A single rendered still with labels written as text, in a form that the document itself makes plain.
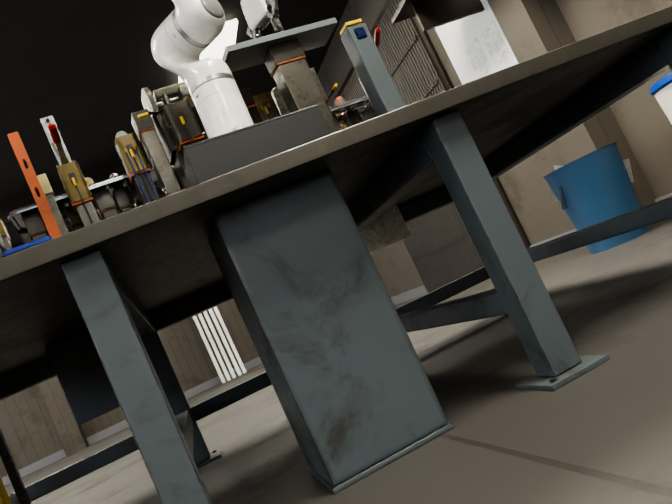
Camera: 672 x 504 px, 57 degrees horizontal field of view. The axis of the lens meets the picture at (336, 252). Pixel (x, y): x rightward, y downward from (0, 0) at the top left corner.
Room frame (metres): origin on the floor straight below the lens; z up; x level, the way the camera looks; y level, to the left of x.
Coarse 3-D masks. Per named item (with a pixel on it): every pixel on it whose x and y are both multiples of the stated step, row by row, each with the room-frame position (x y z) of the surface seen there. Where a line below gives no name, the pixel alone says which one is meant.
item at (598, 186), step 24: (576, 168) 3.52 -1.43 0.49; (600, 168) 3.49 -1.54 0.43; (624, 168) 3.56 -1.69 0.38; (552, 192) 3.81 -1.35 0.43; (576, 192) 3.57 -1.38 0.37; (600, 192) 3.51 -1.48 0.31; (624, 192) 3.52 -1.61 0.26; (576, 216) 3.65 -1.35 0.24; (600, 216) 3.54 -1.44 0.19; (624, 240) 3.54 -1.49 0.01
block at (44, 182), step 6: (42, 174) 1.76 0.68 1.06; (42, 180) 1.76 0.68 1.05; (48, 180) 1.77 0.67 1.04; (42, 186) 1.76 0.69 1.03; (48, 186) 1.76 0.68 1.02; (48, 192) 1.76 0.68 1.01; (48, 198) 1.76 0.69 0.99; (54, 198) 1.77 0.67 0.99; (54, 204) 1.77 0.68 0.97; (54, 210) 1.76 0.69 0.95; (54, 216) 1.76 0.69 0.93; (60, 216) 1.77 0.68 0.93; (60, 222) 1.76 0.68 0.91; (60, 228) 1.76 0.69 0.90; (66, 228) 1.77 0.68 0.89
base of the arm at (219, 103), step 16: (224, 80) 1.52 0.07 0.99; (192, 96) 1.54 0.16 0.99; (208, 96) 1.50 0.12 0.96; (224, 96) 1.51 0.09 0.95; (240, 96) 1.54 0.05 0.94; (208, 112) 1.51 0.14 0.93; (224, 112) 1.50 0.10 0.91; (240, 112) 1.52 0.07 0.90; (208, 128) 1.52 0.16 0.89; (224, 128) 1.50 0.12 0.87; (240, 128) 1.48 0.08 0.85
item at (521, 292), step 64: (640, 64) 1.79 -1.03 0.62; (448, 128) 1.43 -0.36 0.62; (384, 192) 1.84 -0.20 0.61; (448, 192) 3.02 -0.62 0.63; (512, 256) 1.43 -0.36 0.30; (128, 320) 1.21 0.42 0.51; (448, 320) 1.85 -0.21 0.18; (512, 320) 1.49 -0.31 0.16; (0, 384) 2.43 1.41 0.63; (64, 384) 2.22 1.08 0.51; (128, 384) 1.19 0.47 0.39; (256, 384) 2.69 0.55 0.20; (128, 448) 2.53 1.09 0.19; (192, 448) 1.64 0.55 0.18
